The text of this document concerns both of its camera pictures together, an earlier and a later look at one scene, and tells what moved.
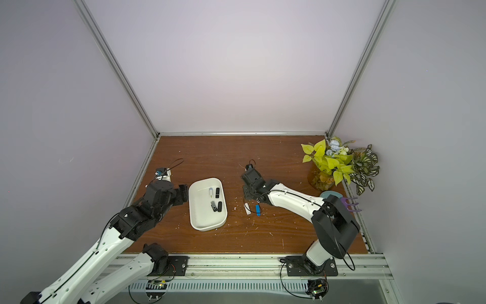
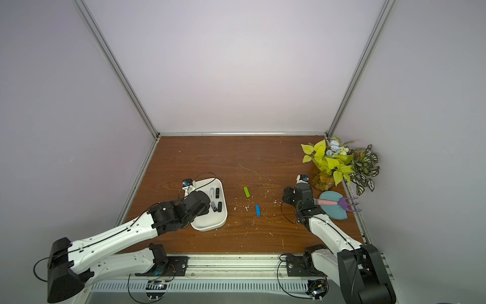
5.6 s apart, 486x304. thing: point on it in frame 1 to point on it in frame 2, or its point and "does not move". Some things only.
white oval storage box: x=207 y=205 does not move
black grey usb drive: x=214 y=208 does not move
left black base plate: x=176 y=266 does not move
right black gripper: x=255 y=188 to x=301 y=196
